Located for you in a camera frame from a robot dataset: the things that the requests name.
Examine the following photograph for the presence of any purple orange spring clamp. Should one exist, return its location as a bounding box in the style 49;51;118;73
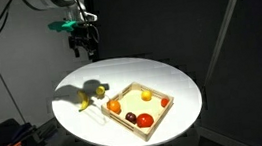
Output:
4;119;60;146

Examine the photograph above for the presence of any orange fruit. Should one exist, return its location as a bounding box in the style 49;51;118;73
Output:
105;98;123;116

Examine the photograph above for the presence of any yellow banana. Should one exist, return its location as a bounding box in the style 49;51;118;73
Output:
76;88;92;113

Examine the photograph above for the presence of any large red apple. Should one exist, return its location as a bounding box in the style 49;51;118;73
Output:
135;112;156;130

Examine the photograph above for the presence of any wooden slatted box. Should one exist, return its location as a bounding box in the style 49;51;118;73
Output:
97;76;179;146

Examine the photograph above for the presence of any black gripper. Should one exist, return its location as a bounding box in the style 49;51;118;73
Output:
66;21;101;62

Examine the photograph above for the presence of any dark purple plum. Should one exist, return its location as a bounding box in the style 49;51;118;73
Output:
124;111;138;125

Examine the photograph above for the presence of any round white table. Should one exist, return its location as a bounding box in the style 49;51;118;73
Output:
47;48;208;146

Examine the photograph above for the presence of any grey slanted beam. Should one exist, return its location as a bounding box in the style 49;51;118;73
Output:
192;0;262;88

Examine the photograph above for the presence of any small yellow round fruit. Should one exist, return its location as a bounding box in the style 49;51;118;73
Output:
140;89;154;103

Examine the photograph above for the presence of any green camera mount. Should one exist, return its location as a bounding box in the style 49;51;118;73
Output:
47;18;79;35

